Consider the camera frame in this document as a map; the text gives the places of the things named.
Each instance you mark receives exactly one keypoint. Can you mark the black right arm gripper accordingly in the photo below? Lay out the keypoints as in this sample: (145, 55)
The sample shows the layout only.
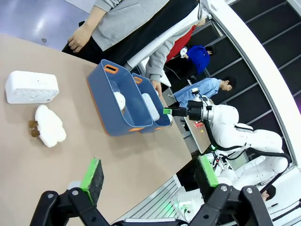
(197, 111)

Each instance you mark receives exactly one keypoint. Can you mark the black green-padded left gripper finger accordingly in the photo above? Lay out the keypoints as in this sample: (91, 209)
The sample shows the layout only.
(92, 179)

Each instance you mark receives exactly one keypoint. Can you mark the person's left forearm gray sleeve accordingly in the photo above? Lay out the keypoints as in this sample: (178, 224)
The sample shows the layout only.
(157, 61)

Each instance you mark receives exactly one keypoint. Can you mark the person's right forearm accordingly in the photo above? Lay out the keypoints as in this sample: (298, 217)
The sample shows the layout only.
(94, 16)

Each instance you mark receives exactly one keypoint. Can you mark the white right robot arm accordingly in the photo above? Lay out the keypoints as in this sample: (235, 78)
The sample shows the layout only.
(237, 131)

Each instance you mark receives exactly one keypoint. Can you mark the white rounded digital clock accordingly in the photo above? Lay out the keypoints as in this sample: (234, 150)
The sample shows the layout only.
(150, 107)

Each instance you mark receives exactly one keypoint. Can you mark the white rectangular digital clock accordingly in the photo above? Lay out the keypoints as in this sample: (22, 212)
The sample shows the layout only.
(30, 87)

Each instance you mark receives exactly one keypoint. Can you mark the person's left hand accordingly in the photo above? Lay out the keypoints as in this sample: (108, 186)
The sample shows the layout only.
(157, 86)

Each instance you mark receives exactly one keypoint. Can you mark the person's right hand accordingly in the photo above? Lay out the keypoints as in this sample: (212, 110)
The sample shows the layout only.
(80, 38)

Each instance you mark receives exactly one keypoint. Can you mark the white background desk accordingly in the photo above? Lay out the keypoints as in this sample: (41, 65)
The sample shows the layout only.
(200, 136)

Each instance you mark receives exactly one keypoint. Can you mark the bystander in light blue shirt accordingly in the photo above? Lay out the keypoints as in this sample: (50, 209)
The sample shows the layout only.
(200, 90)

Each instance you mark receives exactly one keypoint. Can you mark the white fluffy sheep clock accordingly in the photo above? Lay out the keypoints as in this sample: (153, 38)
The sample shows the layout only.
(49, 127)

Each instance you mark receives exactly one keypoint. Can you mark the white fluffy round clock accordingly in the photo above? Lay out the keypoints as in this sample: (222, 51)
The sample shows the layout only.
(120, 100)

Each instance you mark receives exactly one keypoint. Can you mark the bystander in blue jacket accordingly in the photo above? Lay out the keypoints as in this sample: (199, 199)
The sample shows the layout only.
(198, 57)

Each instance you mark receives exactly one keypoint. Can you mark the bystander with black hair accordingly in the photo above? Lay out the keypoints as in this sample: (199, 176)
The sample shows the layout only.
(269, 191)

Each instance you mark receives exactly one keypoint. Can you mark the red cloth item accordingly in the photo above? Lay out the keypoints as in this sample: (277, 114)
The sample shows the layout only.
(178, 44)

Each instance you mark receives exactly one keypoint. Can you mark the person's torso gray hoodie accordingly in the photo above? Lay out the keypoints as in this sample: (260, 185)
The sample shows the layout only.
(131, 26)

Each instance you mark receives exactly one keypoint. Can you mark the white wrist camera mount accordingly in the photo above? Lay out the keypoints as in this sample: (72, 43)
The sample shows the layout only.
(197, 93)

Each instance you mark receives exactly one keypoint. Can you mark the aluminium table edge rail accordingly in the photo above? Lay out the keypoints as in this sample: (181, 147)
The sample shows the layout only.
(152, 202)

